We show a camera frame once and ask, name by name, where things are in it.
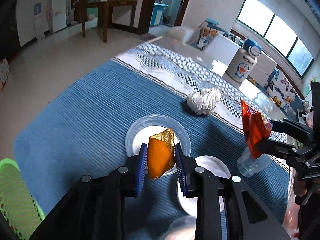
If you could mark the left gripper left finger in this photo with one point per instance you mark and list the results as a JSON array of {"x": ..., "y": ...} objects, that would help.
[{"x": 94, "y": 208}]

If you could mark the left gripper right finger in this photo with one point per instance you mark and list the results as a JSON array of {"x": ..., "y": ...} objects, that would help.
[{"x": 246, "y": 215}]

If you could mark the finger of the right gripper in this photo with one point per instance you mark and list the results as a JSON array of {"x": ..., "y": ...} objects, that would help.
[
  {"x": 293, "y": 129},
  {"x": 282, "y": 150}
]

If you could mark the orange wafer snack packet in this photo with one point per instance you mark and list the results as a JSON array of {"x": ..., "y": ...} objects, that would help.
[{"x": 255, "y": 127}]

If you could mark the clear plastic cup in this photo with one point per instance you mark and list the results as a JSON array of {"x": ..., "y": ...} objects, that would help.
[{"x": 248, "y": 166}]

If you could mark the white paper ball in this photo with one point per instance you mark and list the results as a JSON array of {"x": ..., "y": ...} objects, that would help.
[{"x": 204, "y": 102}]

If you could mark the orange gold foil wrapper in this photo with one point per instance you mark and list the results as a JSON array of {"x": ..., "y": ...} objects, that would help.
[{"x": 160, "y": 153}]

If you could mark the green mesh trash basket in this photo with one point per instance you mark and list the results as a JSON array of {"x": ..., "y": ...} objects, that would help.
[{"x": 20, "y": 212}]

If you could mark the person's right hand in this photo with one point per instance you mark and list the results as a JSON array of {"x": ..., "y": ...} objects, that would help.
[{"x": 299, "y": 187}]

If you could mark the butterfly print pillow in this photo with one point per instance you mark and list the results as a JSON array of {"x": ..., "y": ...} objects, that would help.
[{"x": 280, "y": 90}]

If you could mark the white round plate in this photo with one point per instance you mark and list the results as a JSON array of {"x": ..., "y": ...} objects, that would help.
[{"x": 212, "y": 164}]

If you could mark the beige sofa cushion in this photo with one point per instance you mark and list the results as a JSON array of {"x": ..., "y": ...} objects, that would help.
[{"x": 263, "y": 69}]

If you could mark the Doraemon white water bottle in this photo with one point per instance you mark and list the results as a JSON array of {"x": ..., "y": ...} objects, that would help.
[{"x": 243, "y": 61}]

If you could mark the blue ribbed table cloth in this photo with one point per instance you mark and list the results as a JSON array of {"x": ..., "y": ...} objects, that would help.
[{"x": 83, "y": 131}]

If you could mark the clear round lid plate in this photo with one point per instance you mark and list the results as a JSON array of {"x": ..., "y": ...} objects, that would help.
[{"x": 140, "y": 131}]

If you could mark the white cushion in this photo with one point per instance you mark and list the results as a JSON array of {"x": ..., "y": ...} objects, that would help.
[{"x": 222, "y": 49}]

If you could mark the window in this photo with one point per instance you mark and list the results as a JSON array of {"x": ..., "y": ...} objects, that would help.
[{"x": 269, "y": 26}]

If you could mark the polka dot play tent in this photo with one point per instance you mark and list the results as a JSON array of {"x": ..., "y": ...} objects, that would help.
[{"x": 4, "y": 72}]

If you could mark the blue white cabinet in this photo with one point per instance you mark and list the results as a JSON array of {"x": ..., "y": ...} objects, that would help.
[{"x": 157, "y": 14}]

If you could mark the water dispenser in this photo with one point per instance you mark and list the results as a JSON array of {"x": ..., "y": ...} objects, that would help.
[{"x": 38, "y": 22}]

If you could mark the white refrigerator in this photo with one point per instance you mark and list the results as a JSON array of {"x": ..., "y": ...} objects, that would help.
[{"x": 57, "y": 15}]

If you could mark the dark wooden table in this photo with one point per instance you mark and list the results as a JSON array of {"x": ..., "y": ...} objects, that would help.
[{"x": 107, "y": 9}]

